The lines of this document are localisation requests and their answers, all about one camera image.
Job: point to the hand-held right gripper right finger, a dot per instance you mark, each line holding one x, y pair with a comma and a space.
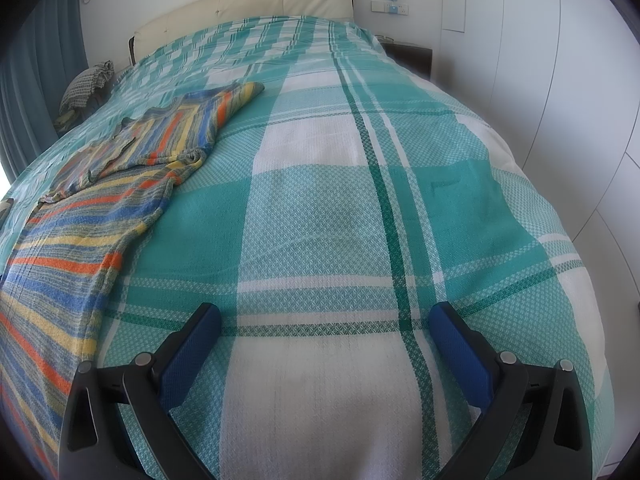
460, 355

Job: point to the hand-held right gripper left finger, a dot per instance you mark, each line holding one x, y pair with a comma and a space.
192, 355

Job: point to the striped knit sweater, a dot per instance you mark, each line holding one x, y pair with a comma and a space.
65, 260

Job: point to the teal white plaid blanket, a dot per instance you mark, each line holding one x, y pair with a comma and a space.
325, 210

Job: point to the dark nightstand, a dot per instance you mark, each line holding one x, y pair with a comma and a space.
412, 57

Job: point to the white wardrobe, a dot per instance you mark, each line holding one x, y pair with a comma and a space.
550, 60

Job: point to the blue curtain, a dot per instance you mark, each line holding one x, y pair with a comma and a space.
30, 85

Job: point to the cream padded headboard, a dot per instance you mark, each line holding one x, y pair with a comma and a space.
250, 5

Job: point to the white wall socket panel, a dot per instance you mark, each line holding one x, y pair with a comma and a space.
390, 6

